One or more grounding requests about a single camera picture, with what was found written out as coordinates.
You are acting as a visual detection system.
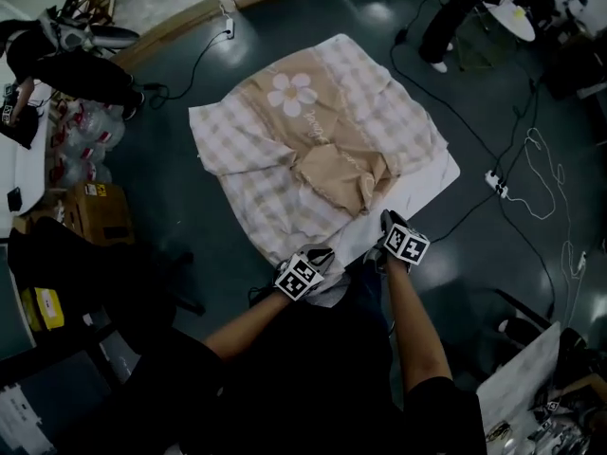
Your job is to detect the grey flat board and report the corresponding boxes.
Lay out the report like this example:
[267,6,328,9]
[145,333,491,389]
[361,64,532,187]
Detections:
[0,348,118,455]

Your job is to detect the marble pattern table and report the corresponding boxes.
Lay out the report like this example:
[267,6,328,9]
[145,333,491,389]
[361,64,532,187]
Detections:
[475,320,607,455]

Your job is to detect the person's black shirt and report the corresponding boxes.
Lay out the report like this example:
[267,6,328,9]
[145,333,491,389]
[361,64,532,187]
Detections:
[70,296,488,455]

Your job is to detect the yellow box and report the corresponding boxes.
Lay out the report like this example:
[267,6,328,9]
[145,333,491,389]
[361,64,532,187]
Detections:
[20,285,65,333]

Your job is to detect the person's left forearm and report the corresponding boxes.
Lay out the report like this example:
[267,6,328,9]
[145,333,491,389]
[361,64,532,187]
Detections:
[202,290,293,362]

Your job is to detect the black cable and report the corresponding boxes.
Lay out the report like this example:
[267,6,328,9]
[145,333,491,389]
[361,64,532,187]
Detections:
[389,0,557,321]
[141,30,230,109]

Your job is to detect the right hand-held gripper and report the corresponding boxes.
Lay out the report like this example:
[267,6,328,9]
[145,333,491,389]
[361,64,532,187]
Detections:
[363,209,432,275]

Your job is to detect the white cable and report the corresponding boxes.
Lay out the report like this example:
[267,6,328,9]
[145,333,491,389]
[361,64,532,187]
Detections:
[506,127,589,312]

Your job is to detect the person's blue jeans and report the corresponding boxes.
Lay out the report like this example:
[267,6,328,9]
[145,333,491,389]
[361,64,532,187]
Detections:
[348,265,395,338]

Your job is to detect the brown cardboard box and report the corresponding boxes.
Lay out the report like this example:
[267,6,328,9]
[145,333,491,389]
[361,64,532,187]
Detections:
[60,181,137,247]

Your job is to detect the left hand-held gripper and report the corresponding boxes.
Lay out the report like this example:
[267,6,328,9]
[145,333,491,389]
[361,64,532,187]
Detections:
[273,243,338,303]

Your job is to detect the pile of plastic bottle packs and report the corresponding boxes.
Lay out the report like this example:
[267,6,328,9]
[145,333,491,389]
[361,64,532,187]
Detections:
[46,96,127,185]

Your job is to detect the person's right forearm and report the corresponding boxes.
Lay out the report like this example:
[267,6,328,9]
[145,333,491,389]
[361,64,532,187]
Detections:
[384,256,455,391]

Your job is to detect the white work desk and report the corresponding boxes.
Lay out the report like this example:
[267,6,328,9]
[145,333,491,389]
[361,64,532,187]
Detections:
[0,82,54,216]

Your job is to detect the beige checked flower tablecloth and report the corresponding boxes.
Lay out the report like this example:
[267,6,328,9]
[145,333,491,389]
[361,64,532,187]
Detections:
[188,34,451,268]

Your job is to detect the white oval side table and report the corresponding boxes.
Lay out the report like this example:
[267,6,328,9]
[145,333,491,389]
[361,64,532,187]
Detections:
[487,0,538,43]

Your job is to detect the black office chair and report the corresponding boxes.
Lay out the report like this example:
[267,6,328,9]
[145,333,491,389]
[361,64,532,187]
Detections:
[7,215,207,355]

